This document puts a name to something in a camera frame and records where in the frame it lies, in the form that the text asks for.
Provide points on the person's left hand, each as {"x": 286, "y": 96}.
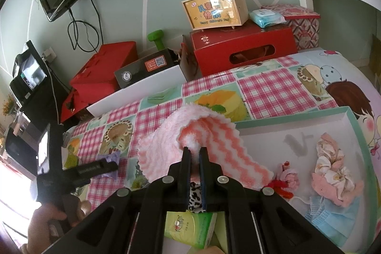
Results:
{"x": 41, "y": 230}

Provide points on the purple cloth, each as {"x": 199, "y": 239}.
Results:
{"x": 110, "y": 160}

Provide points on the white panel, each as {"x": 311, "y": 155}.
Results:
{"x": 134, "y": 93}

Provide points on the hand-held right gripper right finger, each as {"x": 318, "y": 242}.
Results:
{"x": 203, "y": 170}

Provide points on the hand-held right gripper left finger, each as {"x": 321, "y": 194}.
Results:
{"x": 186, "y": 170}

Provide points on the blue face mask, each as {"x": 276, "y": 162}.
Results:
{"x": 330, "y": 224}

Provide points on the white wall socket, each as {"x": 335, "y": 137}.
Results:
{"x": 50, "y": 54}

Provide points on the floral scrunchie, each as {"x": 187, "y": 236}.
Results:
{"x": 330, "y": 158}

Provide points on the black cabinet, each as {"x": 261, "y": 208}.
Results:
{"x": 23, "y": 135}

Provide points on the red patterned gift box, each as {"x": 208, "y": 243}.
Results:
{"x": 303, "y": 26}

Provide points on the leopard print scrunchie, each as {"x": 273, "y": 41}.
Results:
{"x": 195, "y": 197}

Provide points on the small black monitor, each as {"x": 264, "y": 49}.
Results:
{"x": 28, "y": 72}

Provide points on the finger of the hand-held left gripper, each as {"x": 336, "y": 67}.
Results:
{"x": 95, "y": 170}

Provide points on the red box with cutout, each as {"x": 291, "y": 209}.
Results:
{"x": 247, "y": 42}

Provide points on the large red box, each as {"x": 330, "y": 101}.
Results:
{"x": 98, "y": 72}

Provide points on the pink white wavy cloth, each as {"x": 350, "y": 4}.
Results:
{"x": 214, "y": 135}

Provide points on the black box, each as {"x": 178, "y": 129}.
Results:
{"x": 140, "y": 69}

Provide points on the green dumbbell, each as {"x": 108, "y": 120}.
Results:
{"x": 156, "y": 38}

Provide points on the blue wet wipes packet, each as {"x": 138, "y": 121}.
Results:
{"x": 266, "y": 17}

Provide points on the thick green tissue packet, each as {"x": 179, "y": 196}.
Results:
{"x": 187, "y": 230}

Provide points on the white tray with teal rim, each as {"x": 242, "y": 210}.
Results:
{"x": 297, "y": 138}

